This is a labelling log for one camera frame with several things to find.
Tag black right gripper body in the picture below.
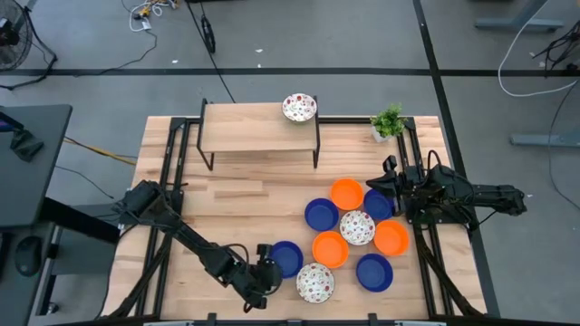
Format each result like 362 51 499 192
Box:
383 155 416 216

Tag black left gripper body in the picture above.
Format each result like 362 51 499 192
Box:
236 243 274 312

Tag blue plastic mini bowl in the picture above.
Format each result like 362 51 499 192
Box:
304 197 340 233
363 188 396 222
269 240 305 279
355 253 394 293

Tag orange plastic mini bowl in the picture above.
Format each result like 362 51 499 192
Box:
311 230 350 270
373 219 411 257
329 177 365 212

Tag white floral mini bowl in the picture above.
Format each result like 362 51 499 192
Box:
281 92 318 123
339 209 377 247
295 262 336 304

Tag small green potted plant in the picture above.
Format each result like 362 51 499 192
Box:
369 102 408 144

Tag wooden shelf black metal legs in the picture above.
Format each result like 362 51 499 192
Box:
196 95 322 172

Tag grey table leg base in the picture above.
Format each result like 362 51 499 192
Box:
509 129 580 149
474 0 566 34

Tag dark side table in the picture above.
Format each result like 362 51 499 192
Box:
0 197 121 326

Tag black computer mouse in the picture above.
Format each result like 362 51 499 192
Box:
13 235 44 278

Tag black desk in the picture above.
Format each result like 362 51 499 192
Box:
0 104 73 228

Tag black floor fan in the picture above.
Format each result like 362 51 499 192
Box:
0 0 59 91

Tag black aluminium table frame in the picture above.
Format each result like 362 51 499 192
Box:
101 115 488 326

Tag white cable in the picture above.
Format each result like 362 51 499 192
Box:
497 0 580 99

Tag thin black cable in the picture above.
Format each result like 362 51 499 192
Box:
546 80 580 210
53 164 115 200

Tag yellow cable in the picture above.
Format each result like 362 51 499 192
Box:
63 136 138 166

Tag black cable bundle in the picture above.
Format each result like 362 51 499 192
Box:
532 20 580 72

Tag long black floor cable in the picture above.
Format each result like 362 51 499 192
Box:
184 0 237 104

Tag white power strip with cables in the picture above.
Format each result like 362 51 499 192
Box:
121 0 179 34

